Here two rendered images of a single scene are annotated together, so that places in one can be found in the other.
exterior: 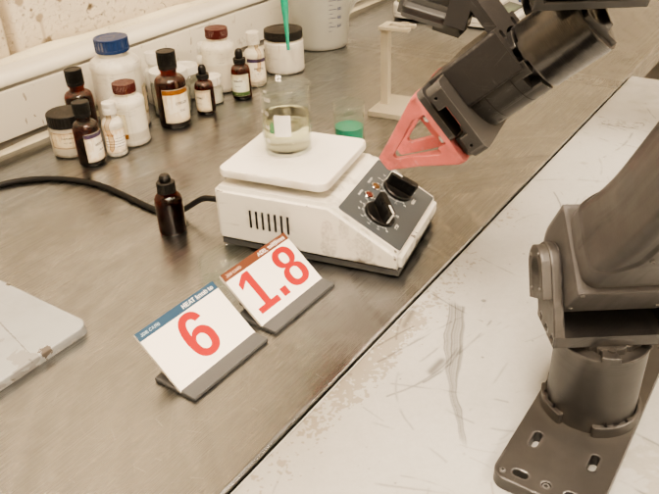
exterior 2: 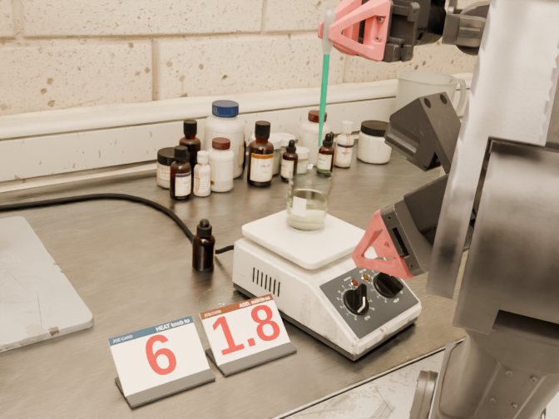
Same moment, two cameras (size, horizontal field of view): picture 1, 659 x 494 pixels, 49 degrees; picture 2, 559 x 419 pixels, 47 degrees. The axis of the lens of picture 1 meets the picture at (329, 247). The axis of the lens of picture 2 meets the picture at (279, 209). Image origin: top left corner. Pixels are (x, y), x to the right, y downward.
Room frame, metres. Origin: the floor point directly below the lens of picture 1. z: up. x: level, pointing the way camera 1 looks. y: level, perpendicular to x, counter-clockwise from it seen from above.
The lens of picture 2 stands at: (0.02, -0.15, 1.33)
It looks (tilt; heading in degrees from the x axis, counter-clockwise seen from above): 24 degrees down; 18
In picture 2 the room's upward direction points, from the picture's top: 5 degrees clockwise
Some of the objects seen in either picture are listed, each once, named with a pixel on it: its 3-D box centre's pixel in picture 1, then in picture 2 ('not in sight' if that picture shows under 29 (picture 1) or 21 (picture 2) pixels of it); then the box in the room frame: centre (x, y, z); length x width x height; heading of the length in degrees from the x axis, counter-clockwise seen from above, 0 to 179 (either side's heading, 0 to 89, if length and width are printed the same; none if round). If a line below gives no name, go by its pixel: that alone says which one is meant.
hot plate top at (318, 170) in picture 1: (294, 156); (307, 234); (0.69, 0.03, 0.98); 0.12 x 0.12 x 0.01; 66
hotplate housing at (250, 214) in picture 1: (319, 198); (319, 273); (0.68, 0.01, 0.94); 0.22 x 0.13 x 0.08; 66
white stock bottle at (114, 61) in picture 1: (118, 81); (224, 138); (1.02, 0.29, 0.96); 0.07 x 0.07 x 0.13
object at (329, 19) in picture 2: not in sight; (330, 31); (0.71, 0.03, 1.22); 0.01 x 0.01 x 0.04; 66
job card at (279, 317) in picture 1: (278, 280); (249, 332); (0.56, 0.05, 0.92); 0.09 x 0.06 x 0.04; 144
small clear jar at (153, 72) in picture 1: (171, 90); (264, 154); (1.07, 0.23, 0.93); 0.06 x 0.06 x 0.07
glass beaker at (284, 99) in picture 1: (284, 115); (308, 197); (0.71, 0.04, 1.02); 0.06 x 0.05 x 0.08; 21
